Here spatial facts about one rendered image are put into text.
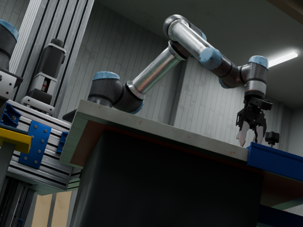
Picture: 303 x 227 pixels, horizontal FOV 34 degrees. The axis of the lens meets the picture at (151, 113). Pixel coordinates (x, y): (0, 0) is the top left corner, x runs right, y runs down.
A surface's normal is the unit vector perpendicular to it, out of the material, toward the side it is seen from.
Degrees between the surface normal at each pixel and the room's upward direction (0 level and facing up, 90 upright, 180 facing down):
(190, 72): 90
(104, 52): 90
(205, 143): 90
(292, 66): 180
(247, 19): 180
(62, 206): 73
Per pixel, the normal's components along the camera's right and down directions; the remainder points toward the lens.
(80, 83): 0.55, -0.21
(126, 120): 0.25, -0.32
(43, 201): 0.58, -0.47
